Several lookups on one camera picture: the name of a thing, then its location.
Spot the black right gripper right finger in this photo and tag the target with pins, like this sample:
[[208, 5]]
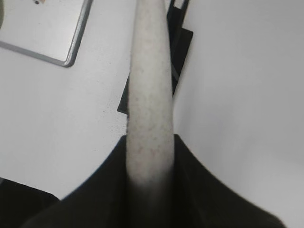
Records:
[[200, 200]]

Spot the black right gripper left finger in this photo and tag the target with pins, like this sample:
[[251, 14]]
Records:
[[100, 202]]

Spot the white-handled kitchen knife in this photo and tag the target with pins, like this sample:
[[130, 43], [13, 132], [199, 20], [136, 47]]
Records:
[[150, 128]]

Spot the black knife stand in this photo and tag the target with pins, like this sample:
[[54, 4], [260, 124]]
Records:
[[180, 39]]

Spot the white grey-rimmed cutting board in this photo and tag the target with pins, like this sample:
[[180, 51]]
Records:
[[49, 30]]

